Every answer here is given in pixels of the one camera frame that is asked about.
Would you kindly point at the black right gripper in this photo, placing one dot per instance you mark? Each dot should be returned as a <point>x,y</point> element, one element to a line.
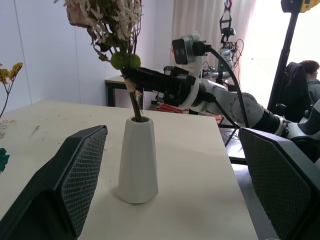
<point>185,83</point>

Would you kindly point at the tall faceted white vase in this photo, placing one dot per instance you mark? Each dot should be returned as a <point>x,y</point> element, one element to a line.
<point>137,162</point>

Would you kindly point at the background robot in harness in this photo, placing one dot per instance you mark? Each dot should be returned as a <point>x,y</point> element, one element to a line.
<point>226,53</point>

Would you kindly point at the pink and white dried bouquet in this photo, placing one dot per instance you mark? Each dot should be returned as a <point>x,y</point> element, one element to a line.
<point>117,25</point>

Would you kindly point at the white curtain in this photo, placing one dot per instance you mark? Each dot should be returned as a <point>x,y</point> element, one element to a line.
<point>207,17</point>

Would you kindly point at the black office chair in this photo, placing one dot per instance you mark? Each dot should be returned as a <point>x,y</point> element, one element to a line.
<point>295,92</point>

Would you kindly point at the black tripod stand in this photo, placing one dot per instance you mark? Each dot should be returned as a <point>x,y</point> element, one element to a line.
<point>287,50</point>

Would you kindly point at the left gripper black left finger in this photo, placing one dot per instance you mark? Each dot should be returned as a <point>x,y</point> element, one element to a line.
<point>45,200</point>

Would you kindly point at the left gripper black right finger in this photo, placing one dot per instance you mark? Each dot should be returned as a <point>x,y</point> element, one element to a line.
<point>287,190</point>

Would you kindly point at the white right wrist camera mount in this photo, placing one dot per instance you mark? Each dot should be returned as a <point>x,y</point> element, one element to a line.
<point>190,50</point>

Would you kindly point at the yellow dried flower bouquet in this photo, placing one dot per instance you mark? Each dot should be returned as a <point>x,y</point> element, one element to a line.
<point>15,68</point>

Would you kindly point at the white desk with black legs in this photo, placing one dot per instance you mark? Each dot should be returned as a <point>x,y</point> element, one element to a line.
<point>115,81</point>

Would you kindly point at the seated person with reddish hair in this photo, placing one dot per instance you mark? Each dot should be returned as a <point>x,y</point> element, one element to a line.
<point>311,80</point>

